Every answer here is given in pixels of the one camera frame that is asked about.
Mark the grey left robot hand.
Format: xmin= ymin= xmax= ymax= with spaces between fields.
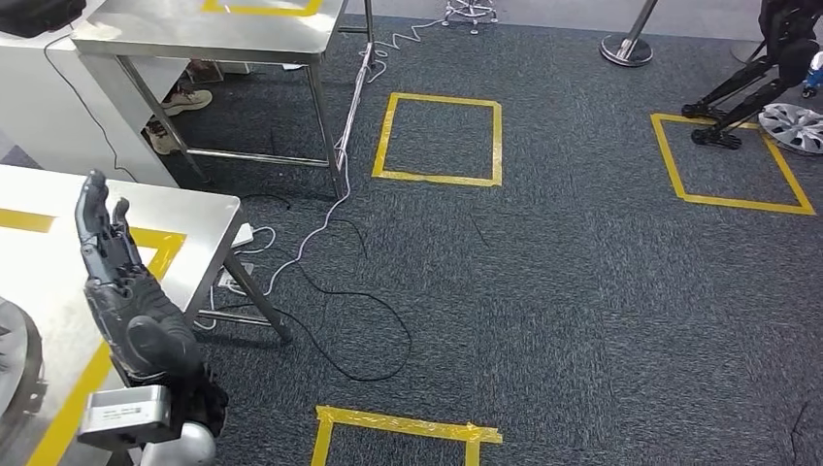
xmin=74 ymin=170 xmax=209 ymax=381

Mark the silver plastic wheel hubcap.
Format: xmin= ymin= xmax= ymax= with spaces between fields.
xmin=758 ymin=102 xmax=823 ymax=155
xmin=0 ymin=298 xmax=32 ymax=419

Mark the stainless steel workbench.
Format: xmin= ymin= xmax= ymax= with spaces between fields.
xmin=0 ymin=163 xmax=294 ymax=466
xmin=72 ymin=0 xmax=378 ymax=201

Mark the steel floor socket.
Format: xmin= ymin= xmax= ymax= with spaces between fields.
xmin=216 ymin=262 xmax=255 ymax=289

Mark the white power strip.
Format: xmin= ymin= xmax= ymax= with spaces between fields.
xmin=228 ymin=221 xmax=257 ymax=250

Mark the person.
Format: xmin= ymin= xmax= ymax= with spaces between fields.
xmin=144 ymin=60 xmax=214 ymax=157

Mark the white cabinet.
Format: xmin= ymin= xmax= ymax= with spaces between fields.
xmin=0 ymin=0 xmax=181 ymax=189

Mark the yellow floor tape square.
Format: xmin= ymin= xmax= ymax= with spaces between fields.
xmin=310 ymin=405 xmax=504 ymax=466
xmin=371 ymin=91 xmax=504 ymax=189
xmin=650 ymin=112 xmax=816 ymax=216

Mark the black bag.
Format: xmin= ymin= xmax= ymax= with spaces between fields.
xmin=0 ymin=0 xmax=88 ymax=39

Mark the chrome office chair base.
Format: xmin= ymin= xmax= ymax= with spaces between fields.
xmin=442 ymin=0 xmax=500 ymax=35

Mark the black bulky object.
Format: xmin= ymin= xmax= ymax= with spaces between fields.
xmin=681 ymin=0 xmax=823 ymax=150

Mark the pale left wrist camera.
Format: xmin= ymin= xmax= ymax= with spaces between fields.
xmin=77 ymin=384 xmax=175 ymax=451

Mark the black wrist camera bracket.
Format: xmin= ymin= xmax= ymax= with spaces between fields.
xmin=121 ymin=369 xmax=229 ymax=445

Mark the large yellow bench tape frame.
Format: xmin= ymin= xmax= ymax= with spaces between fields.
xmin=0 ymin=209 xmax=187 ymax=466

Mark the white cable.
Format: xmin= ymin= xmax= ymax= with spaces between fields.
xmin=263 ymin=18 xmax=451 ymax=297
xmin=192 ymin=224 xmax=278 ymax=332

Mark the black desk cable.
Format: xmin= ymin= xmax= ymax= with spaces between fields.
xmin=43 ymin=35 xmax=140 ymax=184

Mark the black floor cable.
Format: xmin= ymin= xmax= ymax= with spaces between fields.
xmin=221 ymin=192 xmax=412 ymax=383

